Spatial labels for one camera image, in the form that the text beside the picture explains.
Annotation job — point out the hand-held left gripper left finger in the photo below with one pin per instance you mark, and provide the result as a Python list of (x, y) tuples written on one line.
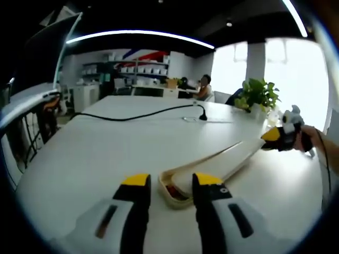
[(132, 211)]

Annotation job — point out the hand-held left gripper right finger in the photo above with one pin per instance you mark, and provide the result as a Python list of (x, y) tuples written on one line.
[(209, 211)]

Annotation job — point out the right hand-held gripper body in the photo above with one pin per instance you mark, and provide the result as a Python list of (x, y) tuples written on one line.
[(292, 119)]

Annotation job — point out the brown wooden spoon utensil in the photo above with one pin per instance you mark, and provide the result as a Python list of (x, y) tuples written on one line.
[(174, 191)]

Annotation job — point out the beige cutlery case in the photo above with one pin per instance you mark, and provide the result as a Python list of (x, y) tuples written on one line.
[(225, 158)]

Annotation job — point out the person's right hand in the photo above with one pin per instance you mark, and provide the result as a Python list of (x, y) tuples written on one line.
[(310, 137)]

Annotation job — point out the potted green plant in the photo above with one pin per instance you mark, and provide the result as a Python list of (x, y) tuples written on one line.
[(258, 92)]

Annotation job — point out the blue chair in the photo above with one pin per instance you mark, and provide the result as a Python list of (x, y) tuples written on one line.
[(233, 97)]

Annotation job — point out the white table power strip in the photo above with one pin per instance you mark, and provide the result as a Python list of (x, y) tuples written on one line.
[(212, 120)]

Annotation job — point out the black power plug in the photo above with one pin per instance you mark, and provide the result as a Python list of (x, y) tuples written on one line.
[(203, 116)]

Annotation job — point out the long ceiling light strip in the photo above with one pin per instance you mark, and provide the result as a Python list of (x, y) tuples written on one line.
[(295, 17), (137, 32)]

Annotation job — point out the cardboard box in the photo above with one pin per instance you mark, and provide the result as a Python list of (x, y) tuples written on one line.
[(172, 83)]

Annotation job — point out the ceiling spot light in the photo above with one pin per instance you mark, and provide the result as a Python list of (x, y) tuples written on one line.
[(229, 23)]

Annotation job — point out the laptop stand desk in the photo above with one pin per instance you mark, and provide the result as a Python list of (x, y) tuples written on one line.
[(31, 132)]

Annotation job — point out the storage shelf with white boxes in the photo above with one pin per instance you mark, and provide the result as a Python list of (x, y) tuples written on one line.
[(132, 69)]

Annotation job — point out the open laptop on stand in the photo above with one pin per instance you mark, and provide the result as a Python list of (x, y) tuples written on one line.
[(47, 53)]

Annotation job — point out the ceiling air conditioner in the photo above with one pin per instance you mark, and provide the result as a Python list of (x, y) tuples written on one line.
[(59, 16)]

